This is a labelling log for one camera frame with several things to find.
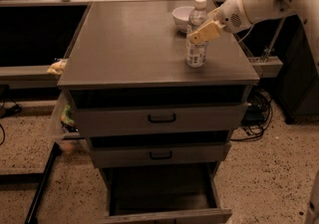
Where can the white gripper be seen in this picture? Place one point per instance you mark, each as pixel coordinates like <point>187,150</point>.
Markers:
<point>231,13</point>

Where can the clear plastic bottle white cap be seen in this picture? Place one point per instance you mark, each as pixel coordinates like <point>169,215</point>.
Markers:
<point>196,53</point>

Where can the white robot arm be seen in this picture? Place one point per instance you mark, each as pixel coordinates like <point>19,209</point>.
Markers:
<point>306,10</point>

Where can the grey drawer cabinet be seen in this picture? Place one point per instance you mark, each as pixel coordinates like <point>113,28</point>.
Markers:
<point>130,54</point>

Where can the top grey drawer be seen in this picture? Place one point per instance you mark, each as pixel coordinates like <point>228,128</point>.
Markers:
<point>150,120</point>

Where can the middle grey drawer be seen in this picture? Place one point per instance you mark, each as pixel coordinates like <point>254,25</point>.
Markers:
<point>159,149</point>

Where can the bottom grey open drawer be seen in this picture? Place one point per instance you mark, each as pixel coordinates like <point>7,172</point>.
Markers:
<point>163,194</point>

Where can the white ceramic bowl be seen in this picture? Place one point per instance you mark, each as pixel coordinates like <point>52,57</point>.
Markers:
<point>180,17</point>

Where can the thin metal diagonal rod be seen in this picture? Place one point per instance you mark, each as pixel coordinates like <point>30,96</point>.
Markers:
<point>269,49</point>

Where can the dark cabinet at right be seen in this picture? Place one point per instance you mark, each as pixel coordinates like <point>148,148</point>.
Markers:
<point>297,85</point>

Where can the clear plastic bag with items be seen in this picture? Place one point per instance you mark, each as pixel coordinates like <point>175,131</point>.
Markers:
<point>57,131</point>

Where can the grey metal rail frame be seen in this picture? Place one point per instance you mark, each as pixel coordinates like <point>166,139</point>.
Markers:
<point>26,75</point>

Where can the yellow crumpled item on rail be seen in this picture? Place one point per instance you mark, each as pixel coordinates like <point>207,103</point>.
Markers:
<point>57,68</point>

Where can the black floor frame bar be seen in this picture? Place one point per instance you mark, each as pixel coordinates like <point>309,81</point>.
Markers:
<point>40,179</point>

